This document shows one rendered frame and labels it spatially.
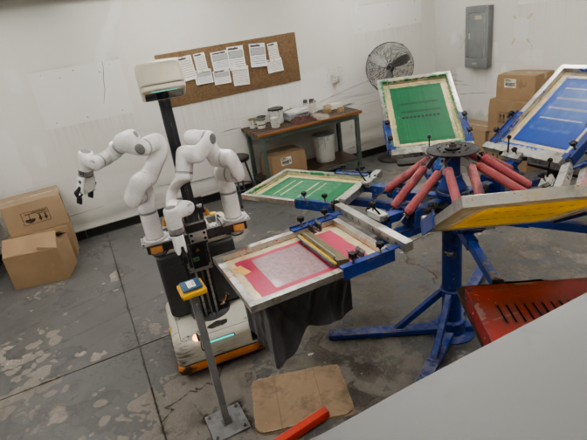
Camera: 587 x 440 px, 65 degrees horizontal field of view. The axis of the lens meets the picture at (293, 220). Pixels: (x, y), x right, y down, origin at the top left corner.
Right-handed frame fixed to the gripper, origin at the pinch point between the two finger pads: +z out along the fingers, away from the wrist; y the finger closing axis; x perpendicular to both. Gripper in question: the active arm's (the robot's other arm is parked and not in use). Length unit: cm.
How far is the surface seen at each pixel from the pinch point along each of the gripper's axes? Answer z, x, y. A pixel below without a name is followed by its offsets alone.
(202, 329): 41.0, -0.5, 1.9
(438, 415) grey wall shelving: -84, -15, 196
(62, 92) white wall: -60, -33, -368
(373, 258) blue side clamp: 11, 82, 42
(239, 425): 110, 6, 7
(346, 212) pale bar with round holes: 8, 99, -8
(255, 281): 15.4, 28.8, 16.8
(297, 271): 15, 50, 21
